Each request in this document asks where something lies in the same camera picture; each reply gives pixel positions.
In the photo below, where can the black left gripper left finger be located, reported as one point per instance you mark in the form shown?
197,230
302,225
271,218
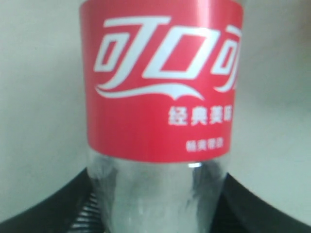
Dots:
72,209

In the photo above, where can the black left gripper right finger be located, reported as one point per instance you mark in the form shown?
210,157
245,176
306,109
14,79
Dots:
256,215

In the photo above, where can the clear red-label cola bottle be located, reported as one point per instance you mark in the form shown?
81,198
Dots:
160,81

